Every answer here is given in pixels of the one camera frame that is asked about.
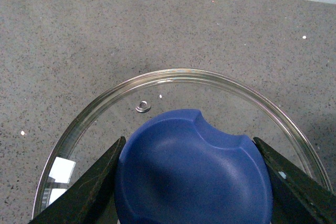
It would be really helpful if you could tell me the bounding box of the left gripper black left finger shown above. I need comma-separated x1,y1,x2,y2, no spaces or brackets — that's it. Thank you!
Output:
30,136,126,223

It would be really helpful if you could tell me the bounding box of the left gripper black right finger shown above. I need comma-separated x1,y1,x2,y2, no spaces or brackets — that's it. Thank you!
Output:
254,137,335,223

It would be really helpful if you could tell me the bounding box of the glass lid blue knob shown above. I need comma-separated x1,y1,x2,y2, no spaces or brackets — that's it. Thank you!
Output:
32,69,335,223

